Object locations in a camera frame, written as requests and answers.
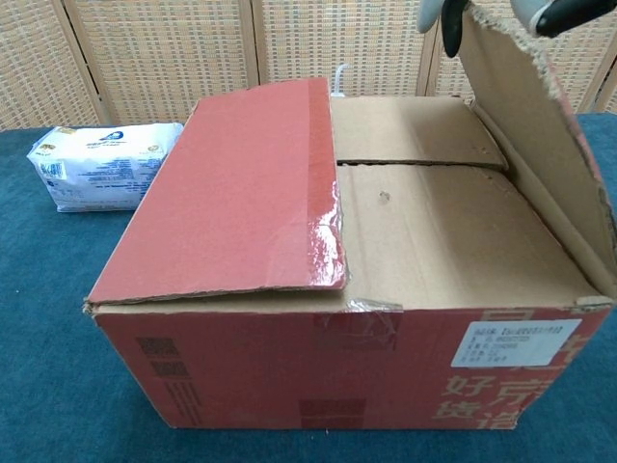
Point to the red printed cardboard box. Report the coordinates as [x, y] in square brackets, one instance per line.
[250, 366]

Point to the white blue tissue pack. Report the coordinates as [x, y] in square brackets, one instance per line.
[96, 164]

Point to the table with teal blue cloth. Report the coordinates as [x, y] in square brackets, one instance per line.
[53, 308]

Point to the woven bamboo folding screen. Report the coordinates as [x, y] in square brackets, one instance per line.
[159, 58]

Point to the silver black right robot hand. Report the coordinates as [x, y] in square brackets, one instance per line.
[452, 29]

